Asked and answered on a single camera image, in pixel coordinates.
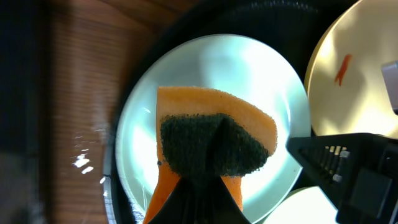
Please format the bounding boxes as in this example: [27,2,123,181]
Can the yellow plate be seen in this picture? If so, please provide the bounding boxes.
[305,0,397,138]

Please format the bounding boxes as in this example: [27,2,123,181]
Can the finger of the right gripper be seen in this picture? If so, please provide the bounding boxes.
[287,133,397,224]

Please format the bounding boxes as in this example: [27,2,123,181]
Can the mint plate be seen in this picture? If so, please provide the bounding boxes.
[115,34,311,223]
[263,186,337,224]

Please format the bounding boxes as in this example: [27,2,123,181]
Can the ketchup stain on yellow plate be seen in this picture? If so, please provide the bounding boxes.
[335,54,352,86]

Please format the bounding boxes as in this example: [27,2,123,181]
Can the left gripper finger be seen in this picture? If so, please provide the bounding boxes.
[148,118,251,223]

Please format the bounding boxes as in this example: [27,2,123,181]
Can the orange green sponge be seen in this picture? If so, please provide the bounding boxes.
[144,86,277,223]

